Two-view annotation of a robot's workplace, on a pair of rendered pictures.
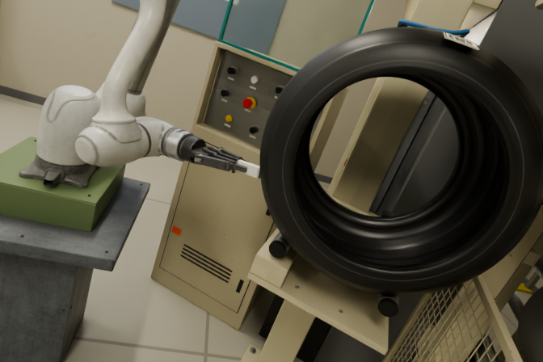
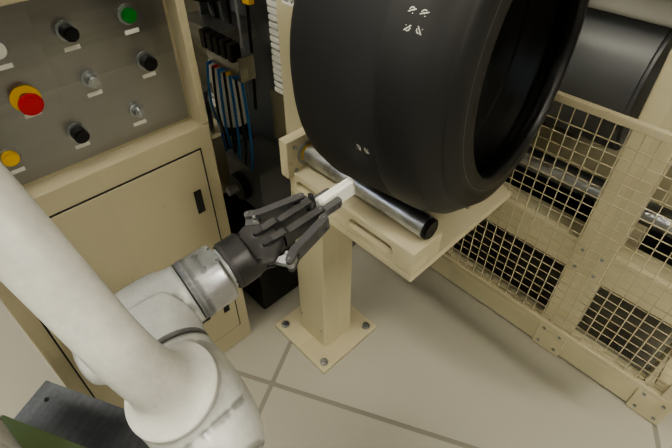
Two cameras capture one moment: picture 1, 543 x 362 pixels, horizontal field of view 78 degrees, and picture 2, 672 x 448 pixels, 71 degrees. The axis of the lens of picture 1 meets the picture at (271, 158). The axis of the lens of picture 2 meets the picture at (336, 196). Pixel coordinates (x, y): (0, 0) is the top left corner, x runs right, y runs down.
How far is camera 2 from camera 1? 0.76 m
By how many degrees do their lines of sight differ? 54
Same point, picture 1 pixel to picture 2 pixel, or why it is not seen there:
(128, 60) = (95, 294)
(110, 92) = (158, 374)
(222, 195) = (122, 259)
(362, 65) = not seen: outside the picture
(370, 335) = (496, 197)
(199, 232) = not seen: hidden behind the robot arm
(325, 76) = (489, 7)
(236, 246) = not seen: hidden behind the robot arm
